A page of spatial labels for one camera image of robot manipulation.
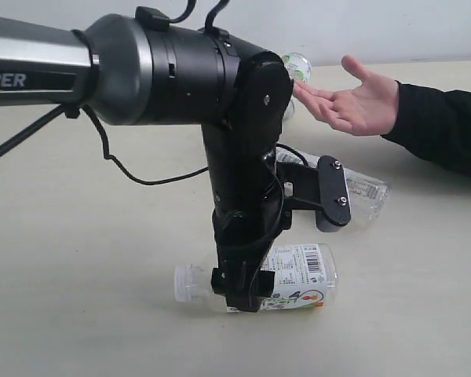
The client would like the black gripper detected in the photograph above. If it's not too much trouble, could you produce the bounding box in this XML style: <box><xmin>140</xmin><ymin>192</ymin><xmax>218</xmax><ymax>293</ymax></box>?
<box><xmin>210</xmin><ymin>148</ymin><xmax>284</xmax><ymax>313</ymax></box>

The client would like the black sleeved forearm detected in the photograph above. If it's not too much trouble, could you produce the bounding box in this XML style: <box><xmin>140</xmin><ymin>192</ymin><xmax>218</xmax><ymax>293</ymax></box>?
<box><xmin>383</xmin><ymin>82</ymin><xmax>471</xmax><ymax>178</ymax></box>

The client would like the person's open bare hand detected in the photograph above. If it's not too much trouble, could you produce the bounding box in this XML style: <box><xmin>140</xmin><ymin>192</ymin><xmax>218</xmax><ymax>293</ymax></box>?
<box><xmin>294</xmin><ymin>55</ymin><xmax>399</xmax><ymax>137</ymax></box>

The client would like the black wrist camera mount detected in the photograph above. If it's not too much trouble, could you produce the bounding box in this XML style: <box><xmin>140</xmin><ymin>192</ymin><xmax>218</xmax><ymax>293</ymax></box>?
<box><xmin>277</xmin><ymin>156</ymin><xmax>352</xmax><ymax>232</ymax></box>

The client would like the white label clear bottle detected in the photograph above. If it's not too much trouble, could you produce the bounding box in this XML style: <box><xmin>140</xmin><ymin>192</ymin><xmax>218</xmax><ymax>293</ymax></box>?
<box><xmin>276</xmin><ymin>145</ymin><xmax>391</xmax><ymax>229</ymax></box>

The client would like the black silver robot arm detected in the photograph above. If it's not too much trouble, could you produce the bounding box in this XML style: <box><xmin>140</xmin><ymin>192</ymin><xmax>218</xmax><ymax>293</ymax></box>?
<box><xmin>0</xmin><ymin>7</ymin><xmax>293</xmax><ymax>312</ymax></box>

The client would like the wide clear colourful label bottle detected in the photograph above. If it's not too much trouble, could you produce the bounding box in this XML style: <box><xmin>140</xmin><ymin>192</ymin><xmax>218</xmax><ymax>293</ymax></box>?
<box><xmin>173</xmin><ymin>243</ymin><xmax>338</xmax><ymax>313</ymax></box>

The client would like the black cable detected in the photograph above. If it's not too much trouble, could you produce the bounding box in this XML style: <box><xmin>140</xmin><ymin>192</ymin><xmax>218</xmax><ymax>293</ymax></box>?
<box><xmin>0</xmin><ymin>0</ymin><xmax>323</xmax><ymax>307</ymax></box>

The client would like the green label clear bottle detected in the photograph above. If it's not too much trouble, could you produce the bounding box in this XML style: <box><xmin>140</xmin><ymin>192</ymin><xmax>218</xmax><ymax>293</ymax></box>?
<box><xmin>281</xmin><ymin>52</ymin><xmax>312</xmax><ymax>130</ymax></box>

